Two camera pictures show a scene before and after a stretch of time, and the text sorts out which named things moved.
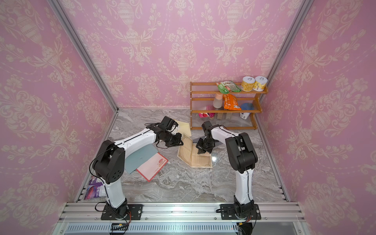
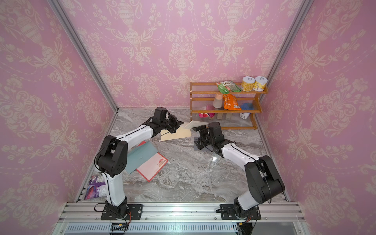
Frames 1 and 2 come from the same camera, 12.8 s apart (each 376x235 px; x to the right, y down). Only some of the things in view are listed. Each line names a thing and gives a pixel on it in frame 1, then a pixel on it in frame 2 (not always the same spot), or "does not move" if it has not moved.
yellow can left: x=247 y=83 does not move
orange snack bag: x=230 y=102 does not move
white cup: x=244 y=115 does not move
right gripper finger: x=202 y=146 to x=198 y=128
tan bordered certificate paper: x=188 y=152 to x=193 y=124
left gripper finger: x=175 y=140 to x=178 y=124
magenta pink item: x=209 y=107 does not move
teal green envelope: x=138 y=157 does not move
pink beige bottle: x=217 y=101 does not move
